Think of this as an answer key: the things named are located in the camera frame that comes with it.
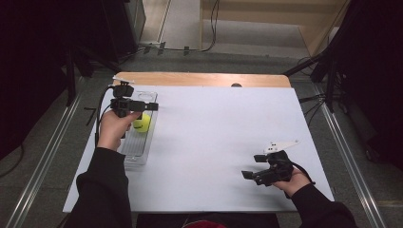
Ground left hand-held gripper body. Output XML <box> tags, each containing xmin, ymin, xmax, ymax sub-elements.
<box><xmin>108</xmin><ymin>75</ymin><xmax>147</xmax><ymax>119</ymax></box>

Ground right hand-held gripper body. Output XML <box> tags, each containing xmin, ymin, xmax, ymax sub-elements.
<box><xmin>253</xmin><ymin>139</ymin><xmax>300</xmax><ymax>187</ymax></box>

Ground yellow tennis ball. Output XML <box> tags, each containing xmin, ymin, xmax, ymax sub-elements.
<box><xmin>132</xmin><ymin>113</ymin><xmax>152</xmax><ymax>134</ymax></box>

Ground clear plastic container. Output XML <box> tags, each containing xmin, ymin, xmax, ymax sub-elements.
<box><xmin>118</xmin><ymin>90</ymin><xmax>159</xmax><ymax>167</ymax></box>

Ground person's right hand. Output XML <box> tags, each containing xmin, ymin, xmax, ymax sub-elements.
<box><xmin>272</xmin><ymin>167</ymin><xmax>312</xmax><ymax>198</ymax></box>

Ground person's left hand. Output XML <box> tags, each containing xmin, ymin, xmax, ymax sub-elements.
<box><xmin>96</xmin><ymin>109</ymin><xmax>143</xmax><ymax>152</ymax></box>

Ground white board sheet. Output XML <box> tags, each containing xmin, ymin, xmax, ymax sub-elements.
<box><xmin>62</xmin><ymin>85</ymin><xmax>336</xmax><ymax>213</ymax></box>

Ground dark cloth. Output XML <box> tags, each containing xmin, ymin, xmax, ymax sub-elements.
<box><xmin>136</xmin><ymin>212</ymin><xmax>281</xmax><ymax>228</ymax></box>

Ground wooden table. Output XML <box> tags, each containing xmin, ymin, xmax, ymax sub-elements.
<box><xmin>112</xmin><ymin>71</ymin><xmax>292</xmax><ymax>88</ymax></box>

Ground black tripod stand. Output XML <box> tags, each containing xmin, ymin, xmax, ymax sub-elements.
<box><xmin>63</xmin><ymin>42</ymin><xmax>123</xmax><ymax>107</ymax></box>
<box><xmin>282</xmin><ymin>47</ymin><xmax>338</xmax><ymax>114</ymax></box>

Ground red cloth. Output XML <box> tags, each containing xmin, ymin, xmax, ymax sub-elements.
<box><xmin>182</xmin><ymin>219</ymin><xmax>229</xmax><ymax>228</ymax></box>

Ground black cabinet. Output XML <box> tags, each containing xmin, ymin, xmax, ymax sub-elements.
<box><xmin>103</xmin><ymin>0</ymin><xmax>147</xmax><ymax>62</ymax></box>

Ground dark curtain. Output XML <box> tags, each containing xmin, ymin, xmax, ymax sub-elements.
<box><xmin>329</xmin><ymin>0</ymin><xmax>403</xmax><ymax>172</ymax></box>
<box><xmin>0</xmin><ymin>0</ymin><xmax>110</xmax><ymax>161</ymax></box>

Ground light wooden shelf unit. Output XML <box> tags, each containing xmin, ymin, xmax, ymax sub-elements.
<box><xmin>199</xmin><ymin>0</ymin><xmax>351</xmax><ymax>59</ymax></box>

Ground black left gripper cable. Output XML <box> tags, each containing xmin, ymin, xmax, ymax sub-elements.
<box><xmin>94</xmin><ymin>85</ymin><xmax>116</xmax><ymax>147</ymax></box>

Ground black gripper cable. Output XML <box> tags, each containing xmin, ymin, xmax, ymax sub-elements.
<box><xmin>283</xmin><ymin>159</ymin><xmax>317</xmax><ymax>186</ymax></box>
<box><xmin>94</xmin><ymin>85</ymin><xmax>116</xmax><ymax>147</ymax></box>

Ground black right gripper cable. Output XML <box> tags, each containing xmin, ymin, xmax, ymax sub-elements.
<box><xmin>283</xmin><ymin>159</ymin><xmax>317</xmax><ymax>186</ymax></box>

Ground black floor cables bundle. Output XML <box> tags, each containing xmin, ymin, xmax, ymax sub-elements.
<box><xmin>298</xmin><ymin>93</ymin><xmax>329</xmax><ymax>126</ymax></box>

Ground metal floor rail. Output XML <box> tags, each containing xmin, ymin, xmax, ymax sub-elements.
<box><xmin>5</xmin><ymin>77</ymin><xmax>86</xmax><ymax>228</ymax></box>
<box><xmin>313</xmin><ymin>85</ymin><xmax>388</xmax><ymax>228</ymax></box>

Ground hanging black cables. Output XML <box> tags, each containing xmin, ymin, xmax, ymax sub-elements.
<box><xmin>177</xmin><ymin>0</ymin><xmax>221</xmax><ymax>53</ymax></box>

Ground black floor cable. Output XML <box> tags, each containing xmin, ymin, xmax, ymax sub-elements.
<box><xmin>0</xmin><ymin>143</ymin><xmax>26</xmax><ymax>179</ymax></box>

